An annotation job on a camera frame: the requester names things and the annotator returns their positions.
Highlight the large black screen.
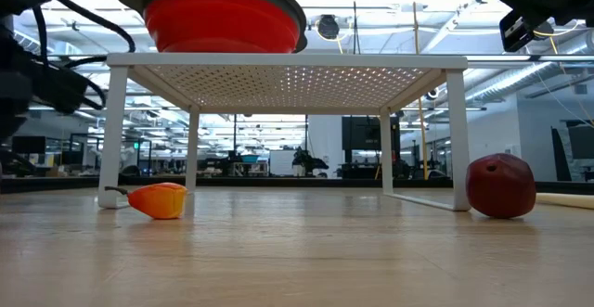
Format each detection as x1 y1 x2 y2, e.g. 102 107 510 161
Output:
342 115 401 151

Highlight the black hanging cable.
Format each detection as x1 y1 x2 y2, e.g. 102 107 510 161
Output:
351 0 362 56

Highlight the black wall screen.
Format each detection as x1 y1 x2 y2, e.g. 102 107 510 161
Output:
550 120 594 183

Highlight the white board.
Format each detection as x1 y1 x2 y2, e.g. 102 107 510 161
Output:
268 148 298 177

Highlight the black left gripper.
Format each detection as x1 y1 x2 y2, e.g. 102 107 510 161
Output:
0 32 33 141

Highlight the black ceiling cord reel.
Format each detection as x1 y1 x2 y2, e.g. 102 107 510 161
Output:
316 13 341 40
532 17 556 42

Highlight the red colander with grey rim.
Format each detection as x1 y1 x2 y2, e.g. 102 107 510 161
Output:
113 0 309 54

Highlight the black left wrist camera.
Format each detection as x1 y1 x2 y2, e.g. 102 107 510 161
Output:
27 59 107 116

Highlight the white perforated shelf riser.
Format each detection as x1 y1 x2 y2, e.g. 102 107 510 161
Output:
97 52 472 212

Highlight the red toy apple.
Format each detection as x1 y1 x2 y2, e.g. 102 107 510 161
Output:
465 152 537 219

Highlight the small orange-red toy fruit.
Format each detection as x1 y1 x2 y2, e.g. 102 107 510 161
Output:
104 182 189 221

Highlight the yellow hanging cord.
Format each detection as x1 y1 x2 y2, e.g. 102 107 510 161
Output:
409 0 431 182

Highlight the knife with wooden handle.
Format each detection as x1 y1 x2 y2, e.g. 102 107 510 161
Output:
536 192 594 210

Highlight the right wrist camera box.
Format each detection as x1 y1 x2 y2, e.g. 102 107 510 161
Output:
498 8 554 54

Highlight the black background robot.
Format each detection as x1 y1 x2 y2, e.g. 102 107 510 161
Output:
291 147 329 178

